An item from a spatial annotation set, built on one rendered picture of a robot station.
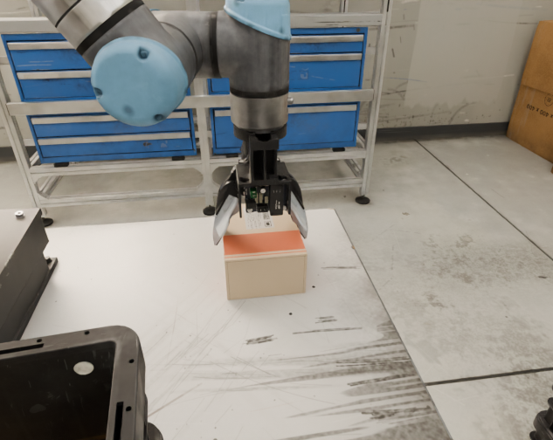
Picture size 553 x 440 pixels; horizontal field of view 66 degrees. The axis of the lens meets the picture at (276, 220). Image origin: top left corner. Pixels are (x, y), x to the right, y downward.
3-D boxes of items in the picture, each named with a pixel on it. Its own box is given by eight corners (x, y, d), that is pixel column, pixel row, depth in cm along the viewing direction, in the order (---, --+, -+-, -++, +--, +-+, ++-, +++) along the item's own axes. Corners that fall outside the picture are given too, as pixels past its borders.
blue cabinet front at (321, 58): (213, 153, 209) (203, 30, 179) (355, 146, 217) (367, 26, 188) (213, 155, 206) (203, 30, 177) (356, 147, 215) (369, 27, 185)
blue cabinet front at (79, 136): (41, 162, 199) (1, 33, 170) (197, 154, 208) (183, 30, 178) (39, 165, 197) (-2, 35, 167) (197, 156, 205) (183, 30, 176)
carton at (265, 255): (223, 240, 77) (220, 204, 73) (288, 236, 79) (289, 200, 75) (227, 300, 64) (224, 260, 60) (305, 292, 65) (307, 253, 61)
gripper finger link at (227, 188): (206, 210, 63) (238, 164, 60) (206, 205, 65) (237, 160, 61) (233, 223, 65) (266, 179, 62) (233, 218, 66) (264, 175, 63)
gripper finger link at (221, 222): (198, 255, 62) (231, 207, 59) (199, 232, 67) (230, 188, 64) (217, 263, 63) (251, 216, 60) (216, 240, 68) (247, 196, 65)
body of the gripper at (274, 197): (237, 223, 58) (233, 139, 52) (233, 193, 65) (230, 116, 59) (293, 218, 59) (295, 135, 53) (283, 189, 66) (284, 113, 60)
